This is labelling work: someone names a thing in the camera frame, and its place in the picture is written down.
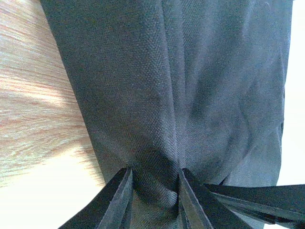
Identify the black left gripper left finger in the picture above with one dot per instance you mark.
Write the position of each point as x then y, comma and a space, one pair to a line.
111, 208

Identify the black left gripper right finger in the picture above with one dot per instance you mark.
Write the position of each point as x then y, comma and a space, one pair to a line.
198, 209

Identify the black backpack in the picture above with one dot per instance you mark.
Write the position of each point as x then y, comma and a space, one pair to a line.
170, 84

